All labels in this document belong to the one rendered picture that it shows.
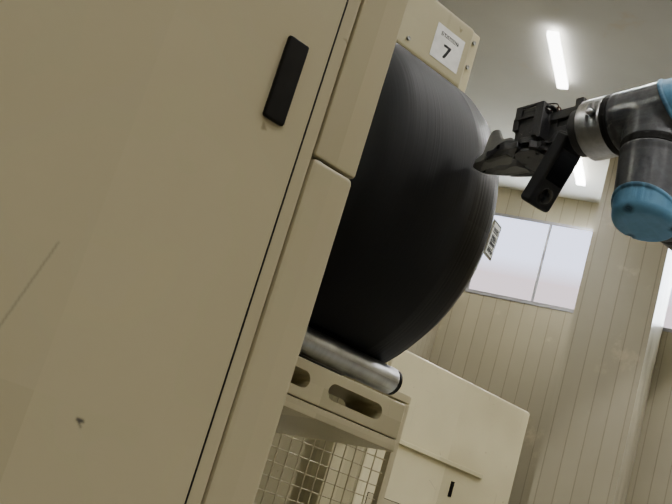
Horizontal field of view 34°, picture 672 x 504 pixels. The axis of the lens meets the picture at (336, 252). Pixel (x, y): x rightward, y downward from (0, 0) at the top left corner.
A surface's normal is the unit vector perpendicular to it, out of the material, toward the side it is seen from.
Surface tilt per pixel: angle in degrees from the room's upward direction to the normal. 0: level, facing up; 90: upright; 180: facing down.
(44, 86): 90
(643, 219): 171
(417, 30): 90
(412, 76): 58
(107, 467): 90
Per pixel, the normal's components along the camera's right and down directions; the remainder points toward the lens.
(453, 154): 0.70, -0.20
